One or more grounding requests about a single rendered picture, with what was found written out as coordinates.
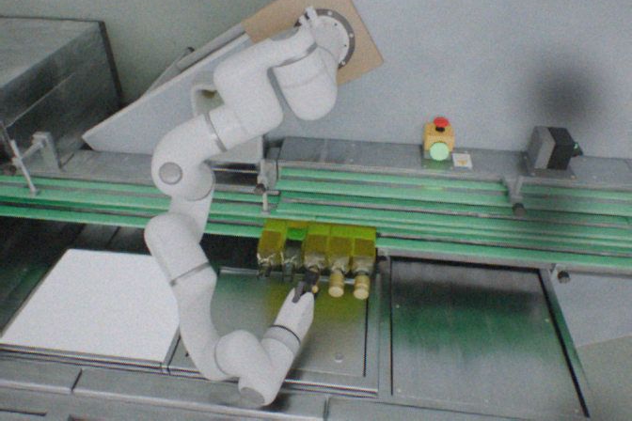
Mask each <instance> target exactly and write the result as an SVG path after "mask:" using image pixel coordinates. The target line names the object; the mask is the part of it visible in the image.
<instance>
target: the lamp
mask: <svg viewBox="0 0 632 421"><path fill-rule="evenodd" d="M430 152H431V155H432V157H433V158H434V159H436V160H443V159H445V158H446V157H447V156H448V154H449V148H448V145H447V144H446V143H445V142H442V141H437V142H434V143H433V144H432V145H431V147H430Z"/></svg>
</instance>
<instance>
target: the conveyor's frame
mask: <svg viewBox="0 0 632 421"><path fill-rule="evenodd" d="M56 150H57V153H58V152H62V153H73V156H72V157H71V158H70V159H69V160H68V161H67V162H66V163H65V164H62V165H61V166H60V167H59V168H49V167H46V166H45V163H44V161H43V159H42V157H41V154H40V150H39V149H38V150H37V151H36V152H35V153H34V154H32V155H31V156H30V157H29V158H28V161H29V164H28V165H27V166H26V168H27V170H28V172H29V175H30V176H35V177H47V178H60V179H80V180H82V179H83V180H96V181H106V182H119V183H132V184H144V185H156V184H155V183H154V181H153V178H152V174H151V161H152V157H153V155H148V154H133V153H120V152H107V151H94V150H81V149H67V148H57V149H56ZM451 153H452V158H453V162H454V167H455V172H454V171H441V170H428V169H421V162H420V153H419V145H406V144H391V143H377V142H363V141H349V140H335V139H320V138H306V137H291V136H285V139H284V142H283V145H282V149H281V151H280V154H279V157H278V160H277V164H278V166H284V167H292V169H293V168H294V167H297V168H310V169H322V171H323V170H337V171H350V172H351V173H352V172H363V173H366V175H367V173H376V174H381V176H382V174H389V175H396V177H397V175H403V176H411V178H412V176H416V177H426V179H427V177H429V178H441V179H468V180H472V182H473V180H481V181H494V182H502V179H499V177H500V176H504V175H514V176H516V181H517V179H518V176H523V177H524V179H523V182H522V184H534V185H547V186H560V187H573V188H583V189H584V188H586V189H599V191H600V190H612V191H626V192H632V159H621V158H607V157H593V156H576V157H575V158H571V159H570V162H569V164H570V166H571V168H572V169H573V171H574V173H575V175H576V177H577V180H575V179H549V178H535V177H531V176H530V175H529V171H528V169H527V167H526V165H525V162H524V160H523V157H522V155H521V153H520V151H506V150H492V149H477V148H453V149H452V152H451ZM15 156H16V155H15V153H14V151H13V149H12V146H11V145H2V144H0V174H4V173H3V168H4V167H5V166H6V165H7V164H8V165H11V164H13V161H12V158H13V157H15ZM213 172H214V176H215V185H214V190H217V191H225V192H226V191H230V192H242V193H252V194H253V193H254V192H253V190H254V188H255V187H256V185H257V183H258V175H259V173H255V172H243V171H229V170H216V169H213ZM515 183H516V182H515ZM254 194H255V193H254Z"/></svg>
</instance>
